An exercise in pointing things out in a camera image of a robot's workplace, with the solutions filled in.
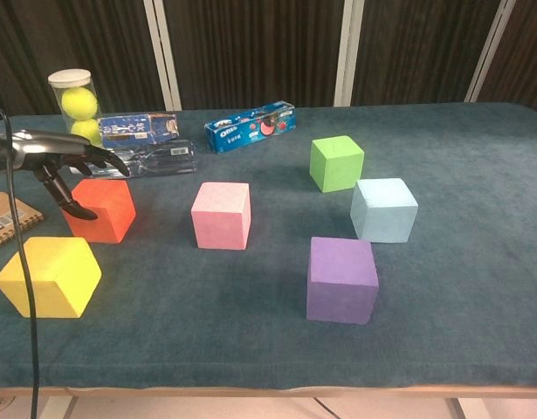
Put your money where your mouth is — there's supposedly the blue orange snack box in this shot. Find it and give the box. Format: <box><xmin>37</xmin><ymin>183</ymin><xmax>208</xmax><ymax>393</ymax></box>
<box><xmin>97</xmin><ymin>112</ymin><xmax>181</xmax><ymax>148</ymax></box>

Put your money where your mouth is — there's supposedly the blue Oreo cookie box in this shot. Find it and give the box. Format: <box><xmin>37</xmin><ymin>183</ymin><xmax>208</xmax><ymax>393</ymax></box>
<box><xmin>203</xmin><ymin>100</ymin><xmax>298</xmax><ymax>155</ymax></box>

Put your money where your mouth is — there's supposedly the yellow tennis ball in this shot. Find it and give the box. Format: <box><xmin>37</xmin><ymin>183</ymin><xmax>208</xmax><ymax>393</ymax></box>
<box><xmin>60</xmin><ymin>86</ymin><xmax>99</xmax><ymax>121</ymax></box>
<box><xmin>70</xmin><ymin>118</ymin><xmax>102</xmax><ymax>148</ymax></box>

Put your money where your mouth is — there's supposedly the clear plastic water bottle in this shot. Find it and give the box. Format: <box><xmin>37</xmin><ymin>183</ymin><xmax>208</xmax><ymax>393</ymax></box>
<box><xmin>82</xmin><ymin>139</ymin><xmax>198</xmax><ymax>180</ymax></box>

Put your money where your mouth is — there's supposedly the brown spiral notebook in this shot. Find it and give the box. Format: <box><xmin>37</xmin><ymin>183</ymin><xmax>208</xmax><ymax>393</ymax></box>
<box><xmin>0</xmin><ymin>190</ymin><xmax>45</xmax><ymax>252</ymax></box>

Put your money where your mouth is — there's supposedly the yellow foam cube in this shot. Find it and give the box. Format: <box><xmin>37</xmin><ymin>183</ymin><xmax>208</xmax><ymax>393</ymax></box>
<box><xmin>0</xmin><ymin>236</ymin><xmax>103</xmax><ymax>319</ymax></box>

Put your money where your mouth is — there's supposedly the green foam cube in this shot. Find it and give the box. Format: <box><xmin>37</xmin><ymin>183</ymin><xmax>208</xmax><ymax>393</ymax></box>
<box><xmin>308</xmin><ymin>134</ymin><xmax>366</xmax><ymax>194</ymax></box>

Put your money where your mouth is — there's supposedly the black left hand cable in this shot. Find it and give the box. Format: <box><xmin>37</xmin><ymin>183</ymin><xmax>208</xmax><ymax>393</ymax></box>
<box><xmin>0</xmin><ymin>107</ymin><xmax>41</xmax><ymax>419</ymax></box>

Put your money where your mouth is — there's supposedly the pink foam cube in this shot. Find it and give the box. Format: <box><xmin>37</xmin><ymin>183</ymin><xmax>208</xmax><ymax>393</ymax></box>
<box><xmin>190</xmin><ymin>182</ymin><xmax>252</xmax><ymax>251</ymax></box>

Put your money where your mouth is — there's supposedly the orange foam cube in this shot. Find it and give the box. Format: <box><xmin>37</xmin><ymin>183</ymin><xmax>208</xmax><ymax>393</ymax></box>
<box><xmin>61</xmin><ymin>178</ymin><xmax>137</xmax><ymax>244</ymax></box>

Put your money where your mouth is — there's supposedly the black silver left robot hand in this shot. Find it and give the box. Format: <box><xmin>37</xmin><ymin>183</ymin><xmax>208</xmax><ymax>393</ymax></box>
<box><xmin>9</xmin><ymin>128</ymin><xmax>131</xmax><ymax>221</ymax></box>

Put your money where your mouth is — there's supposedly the purple foam cube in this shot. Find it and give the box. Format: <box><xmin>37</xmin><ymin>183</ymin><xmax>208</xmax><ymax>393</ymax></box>
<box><xmin>306</xmin><ymin>236</ymin><xmax>380</xmax><ymax>326</ymax></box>

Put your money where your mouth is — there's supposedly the white partition post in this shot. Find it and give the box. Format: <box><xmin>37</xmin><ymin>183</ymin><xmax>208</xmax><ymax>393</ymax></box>
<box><xmin>463</xmin><ymin>0</ymin><xmax>516</xmax><ymax>104</ymax></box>
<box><xmin>143</xmin><ymin>0</ymin><xmax>182</xmax><ymax>112</ymax></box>
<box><xmin>333</xmin><ymin>0</ymin><xmax>366</xmax><ymax>107</ymax></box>

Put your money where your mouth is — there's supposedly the light blue foam cube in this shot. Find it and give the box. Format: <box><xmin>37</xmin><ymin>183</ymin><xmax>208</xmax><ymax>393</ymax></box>
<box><xmin>349</xmin><ymin>177</ymin><xmax>419</xmax><ymax>244</ymax></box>

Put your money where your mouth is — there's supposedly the clear tennis ball tube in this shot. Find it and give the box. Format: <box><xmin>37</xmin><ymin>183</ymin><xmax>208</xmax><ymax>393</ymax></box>
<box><xmin>47</xmin><ymin>68</ymin><xmax>104</xmax><ymax>156</ymax></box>

